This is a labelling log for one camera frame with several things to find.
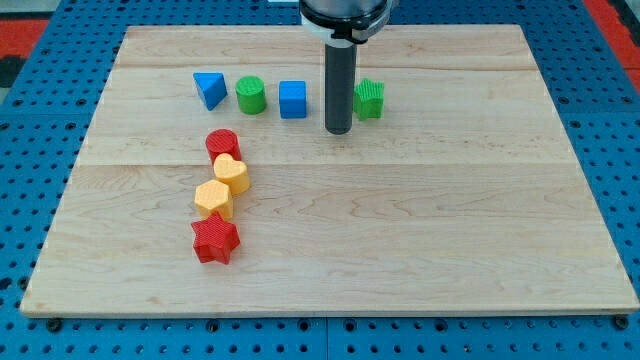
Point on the green star block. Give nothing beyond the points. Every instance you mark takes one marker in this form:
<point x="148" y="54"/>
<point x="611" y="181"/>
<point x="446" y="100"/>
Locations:
<point x="368" y="99"/>

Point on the red star block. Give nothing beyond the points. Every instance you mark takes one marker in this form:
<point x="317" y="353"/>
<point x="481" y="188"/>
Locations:
<point x="215" y="239"/>

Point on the yellow heart block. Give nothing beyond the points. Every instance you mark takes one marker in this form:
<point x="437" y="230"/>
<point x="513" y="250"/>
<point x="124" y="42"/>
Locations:
<point x="232" y="172"/>

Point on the blue cube block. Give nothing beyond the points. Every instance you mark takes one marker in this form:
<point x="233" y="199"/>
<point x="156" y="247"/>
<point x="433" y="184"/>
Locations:
<point x="292" y="99"/>

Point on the red cylinder block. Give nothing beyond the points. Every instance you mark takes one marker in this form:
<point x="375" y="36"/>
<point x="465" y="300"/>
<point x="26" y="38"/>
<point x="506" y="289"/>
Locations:
<point x="223" y="141"/>

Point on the yellow hexagon block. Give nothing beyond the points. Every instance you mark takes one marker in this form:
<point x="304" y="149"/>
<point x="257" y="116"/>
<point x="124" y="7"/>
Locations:
<point x="214" y="197"/>

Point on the light wooden board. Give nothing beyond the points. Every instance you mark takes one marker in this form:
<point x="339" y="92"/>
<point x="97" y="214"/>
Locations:
<point x="464" y="199"/>

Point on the green cylinder block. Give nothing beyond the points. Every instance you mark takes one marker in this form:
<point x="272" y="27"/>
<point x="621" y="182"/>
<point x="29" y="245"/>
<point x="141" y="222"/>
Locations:
<point x="250" y="92"/>

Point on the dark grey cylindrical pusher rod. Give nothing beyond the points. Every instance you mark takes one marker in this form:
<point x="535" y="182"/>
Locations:
<point x="340" y="66"/>

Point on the blue triangle block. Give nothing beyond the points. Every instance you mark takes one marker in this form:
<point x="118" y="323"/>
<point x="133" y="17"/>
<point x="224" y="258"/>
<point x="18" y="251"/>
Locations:
<point x="211" y="88"/>

